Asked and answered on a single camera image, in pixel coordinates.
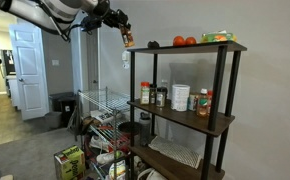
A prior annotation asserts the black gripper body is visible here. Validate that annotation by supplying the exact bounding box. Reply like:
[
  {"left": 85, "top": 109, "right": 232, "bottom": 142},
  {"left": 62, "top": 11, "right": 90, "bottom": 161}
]
[{"left": 100, "top": 2, "right": 131, "bottom": 28}]

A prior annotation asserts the orange label spice bottle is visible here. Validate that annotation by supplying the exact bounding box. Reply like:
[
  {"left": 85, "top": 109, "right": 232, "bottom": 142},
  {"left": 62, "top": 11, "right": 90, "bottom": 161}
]
[{"left": 119, "top": 26, "right": 136, "bottom": 49}]

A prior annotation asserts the red capped spice jar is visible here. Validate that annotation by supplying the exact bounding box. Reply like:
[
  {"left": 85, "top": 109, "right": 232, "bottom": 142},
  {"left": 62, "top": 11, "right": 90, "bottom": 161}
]
[{"left": 140, "top": 81, "right": 151, "bottom": 106}]

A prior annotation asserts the black water bottle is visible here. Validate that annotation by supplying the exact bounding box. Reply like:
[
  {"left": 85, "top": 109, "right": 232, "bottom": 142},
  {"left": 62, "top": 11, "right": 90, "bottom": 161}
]
[{"left": 138, "top": 112, "right": 152, "bottom": 147}]

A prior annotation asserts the sauce bottle red cap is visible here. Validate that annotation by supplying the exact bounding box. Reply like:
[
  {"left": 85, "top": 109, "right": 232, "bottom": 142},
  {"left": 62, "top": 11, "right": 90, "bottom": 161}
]
[{"left": 196, "top": 88, "right": 209, "bottom": 118}]

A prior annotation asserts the white bag under shelf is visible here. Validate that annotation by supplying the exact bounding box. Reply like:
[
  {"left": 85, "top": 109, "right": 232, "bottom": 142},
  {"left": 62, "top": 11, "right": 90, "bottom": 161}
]
[{"left": 136, "top": 167, "right": 168, "bottom": 180}]

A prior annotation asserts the red tomato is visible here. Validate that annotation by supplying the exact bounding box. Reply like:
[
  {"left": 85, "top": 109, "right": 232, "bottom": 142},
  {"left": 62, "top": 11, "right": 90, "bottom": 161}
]
[
  {"left": 172, "top": 35, "right": 186, "bottom": 48},
  {"left": 184, "top": 36, "right": 198, "bottom": 47}
]

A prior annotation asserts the white cylindrical canister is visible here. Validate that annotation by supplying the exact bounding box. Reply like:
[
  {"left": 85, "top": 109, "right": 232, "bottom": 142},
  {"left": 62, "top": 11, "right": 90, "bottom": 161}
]
[{"left": 170, "top": 84, "right": 191, "bottom": 113}]

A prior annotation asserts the green yellow box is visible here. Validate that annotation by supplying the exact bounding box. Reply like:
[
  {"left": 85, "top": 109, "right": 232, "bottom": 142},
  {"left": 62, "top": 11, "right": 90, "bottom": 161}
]
[{"left": 200, "top": 31, "right": 238, "bottom": 44}]

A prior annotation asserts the black trash bin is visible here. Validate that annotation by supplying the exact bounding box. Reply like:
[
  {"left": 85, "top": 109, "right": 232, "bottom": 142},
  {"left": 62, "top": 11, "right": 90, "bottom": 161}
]
[{"left": 48, "top": 92, "right": 78, "bottom": 128}]

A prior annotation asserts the black cooking pot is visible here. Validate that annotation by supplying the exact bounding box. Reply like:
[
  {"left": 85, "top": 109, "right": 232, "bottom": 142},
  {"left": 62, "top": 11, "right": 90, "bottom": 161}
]
[{"left": 117, "top": 121, "right": 141, "bottom": 136}]

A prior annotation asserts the tin can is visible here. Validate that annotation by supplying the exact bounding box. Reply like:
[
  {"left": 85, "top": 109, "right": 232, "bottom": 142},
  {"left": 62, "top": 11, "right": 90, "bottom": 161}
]
[{"left": 187, "top": 93, "right": 199, "bottom": 112}]

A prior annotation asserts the slim red capped jar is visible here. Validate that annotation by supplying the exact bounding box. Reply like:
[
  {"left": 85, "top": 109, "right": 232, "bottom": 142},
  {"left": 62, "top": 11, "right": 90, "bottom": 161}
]
[{"left": 206, "top": 90, "right": 214, "bottom": 116}]

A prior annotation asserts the grey plastic bin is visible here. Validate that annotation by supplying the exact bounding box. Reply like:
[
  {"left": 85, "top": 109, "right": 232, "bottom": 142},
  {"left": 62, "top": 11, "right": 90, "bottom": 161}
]
[{"left": 44, "top": 111, "right": 64, "bottom": 131}]

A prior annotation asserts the white sneaker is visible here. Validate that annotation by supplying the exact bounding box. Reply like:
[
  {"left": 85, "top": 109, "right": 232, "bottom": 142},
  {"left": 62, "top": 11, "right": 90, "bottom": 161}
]
[{"left": 95, "top": 151, "right": 117, "bottom": 166}]

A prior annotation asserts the white mesh mat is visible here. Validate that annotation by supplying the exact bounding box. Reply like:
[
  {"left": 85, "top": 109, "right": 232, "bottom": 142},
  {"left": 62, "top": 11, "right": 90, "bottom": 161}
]
[{"left": 147, "top": 135, "right": 203, "bottom": 170}]

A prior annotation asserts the green cardboard box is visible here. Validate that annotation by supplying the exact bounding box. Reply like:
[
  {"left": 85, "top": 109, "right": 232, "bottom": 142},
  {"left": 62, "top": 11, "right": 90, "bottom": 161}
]
[{"left": 53, "top": 144, "right": 87, "bottom": 180}]

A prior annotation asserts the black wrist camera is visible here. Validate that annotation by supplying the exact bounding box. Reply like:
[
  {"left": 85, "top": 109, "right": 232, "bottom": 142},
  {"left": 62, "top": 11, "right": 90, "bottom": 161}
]
[{"left": 80, "top": 15, "right": 103, "bottom": 33}]

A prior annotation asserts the metal wire rack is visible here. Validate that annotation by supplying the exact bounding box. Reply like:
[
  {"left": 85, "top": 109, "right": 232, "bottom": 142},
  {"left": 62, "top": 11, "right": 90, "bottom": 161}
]
[{"left": 77, "top": 86, "right": 133, "bottom": 180}]

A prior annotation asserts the black frame wooden shelf unit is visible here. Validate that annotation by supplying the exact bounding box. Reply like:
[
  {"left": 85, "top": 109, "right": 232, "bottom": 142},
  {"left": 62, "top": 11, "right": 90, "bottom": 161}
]
[{"left": 126, "top": 40, "right": 248, "bottom": 180}]

